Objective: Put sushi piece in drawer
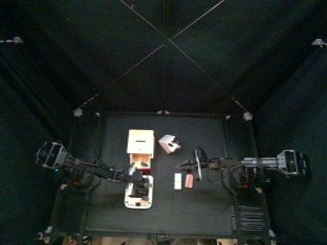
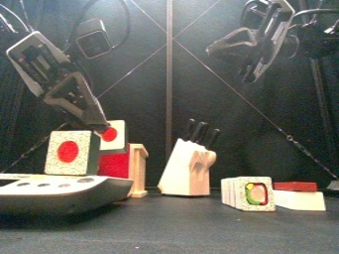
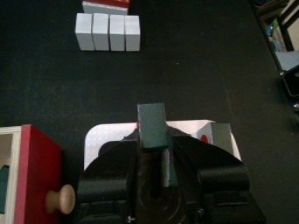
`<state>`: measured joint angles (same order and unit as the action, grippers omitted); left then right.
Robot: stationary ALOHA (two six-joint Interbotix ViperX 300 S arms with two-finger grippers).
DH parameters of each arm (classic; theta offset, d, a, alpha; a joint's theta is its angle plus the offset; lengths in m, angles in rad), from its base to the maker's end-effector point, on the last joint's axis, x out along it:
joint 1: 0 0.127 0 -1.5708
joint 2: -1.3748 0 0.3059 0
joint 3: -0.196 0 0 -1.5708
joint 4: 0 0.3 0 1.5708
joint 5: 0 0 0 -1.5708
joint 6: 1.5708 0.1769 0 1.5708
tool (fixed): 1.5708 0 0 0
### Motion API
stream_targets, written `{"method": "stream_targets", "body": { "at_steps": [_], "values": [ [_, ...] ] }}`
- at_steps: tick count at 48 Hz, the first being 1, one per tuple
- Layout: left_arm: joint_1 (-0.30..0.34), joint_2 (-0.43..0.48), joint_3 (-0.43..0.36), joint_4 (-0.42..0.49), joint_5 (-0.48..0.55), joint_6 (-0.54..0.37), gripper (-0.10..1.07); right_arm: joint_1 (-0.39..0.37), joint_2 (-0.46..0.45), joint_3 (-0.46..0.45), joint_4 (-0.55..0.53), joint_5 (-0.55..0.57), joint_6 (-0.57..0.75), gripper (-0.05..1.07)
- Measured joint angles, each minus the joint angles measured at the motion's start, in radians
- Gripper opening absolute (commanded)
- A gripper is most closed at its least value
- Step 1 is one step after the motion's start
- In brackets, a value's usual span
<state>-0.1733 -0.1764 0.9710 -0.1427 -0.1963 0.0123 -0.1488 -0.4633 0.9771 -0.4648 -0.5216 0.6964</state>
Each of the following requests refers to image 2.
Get small red-dot sushi cube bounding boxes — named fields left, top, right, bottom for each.
left=98, top=119, right=130, bottom=156

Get large red-dot sushi cube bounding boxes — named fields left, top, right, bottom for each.
left=44, top=130, right=102, bottom=177

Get wooden box with red drawer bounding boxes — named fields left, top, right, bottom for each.
left=96, top=142, right=150, bottom=199

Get sushi roll with green filling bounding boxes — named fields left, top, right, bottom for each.
left=221, top=176, right=278, bottom=213

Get white grey boat tray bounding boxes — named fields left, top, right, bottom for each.
left=0, top=173, right=135, bottom=216

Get wooden toy knife block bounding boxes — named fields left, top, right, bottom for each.
left=156, top=138, right=219, bottom=197

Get red topped nigiri toy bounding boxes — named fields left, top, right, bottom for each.
left=271, top=181, right=329, bottom=212

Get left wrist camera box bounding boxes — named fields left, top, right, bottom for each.
left=75, top=18, right=114, bottom=61

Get plain diagonal cord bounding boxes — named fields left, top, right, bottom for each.
left=0, top=0, right=223, bottom=174

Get diagonal cord with hook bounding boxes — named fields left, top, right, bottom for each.
left=131, top=0, right=339, bottom=182

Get vertical metal frame pole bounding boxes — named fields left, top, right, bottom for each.
left=164, top=0, right=175, bottom=161

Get black toy knife handle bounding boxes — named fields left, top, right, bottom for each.
left=183, top=118, right=198, bottom=142
left=190, top=121, right=211, bottom=145
left=203, top=128, right=223, bottom=151

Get black left camera cable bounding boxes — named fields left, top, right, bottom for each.
left=64, top=0, right=132, bottom=52

